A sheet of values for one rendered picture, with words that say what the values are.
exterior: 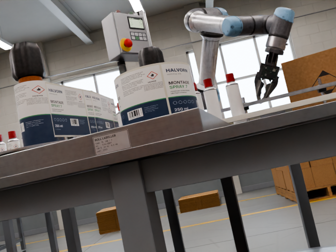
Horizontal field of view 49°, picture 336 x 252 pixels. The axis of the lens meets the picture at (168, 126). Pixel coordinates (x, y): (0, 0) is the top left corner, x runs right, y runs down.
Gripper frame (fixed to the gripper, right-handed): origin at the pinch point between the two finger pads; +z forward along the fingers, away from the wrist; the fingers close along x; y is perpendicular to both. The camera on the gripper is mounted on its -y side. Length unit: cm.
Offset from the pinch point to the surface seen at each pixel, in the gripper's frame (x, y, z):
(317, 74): 19.5, -16.8, -16.1
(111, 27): -68, 0, -15
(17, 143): -99, 7, 45
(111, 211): -163, -339, 210
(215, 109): -15.6, 8.5, 7.3
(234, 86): -10.7, 6.5, -2.8
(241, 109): -6.1, 7.3, 4.9
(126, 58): -61, -4, -4
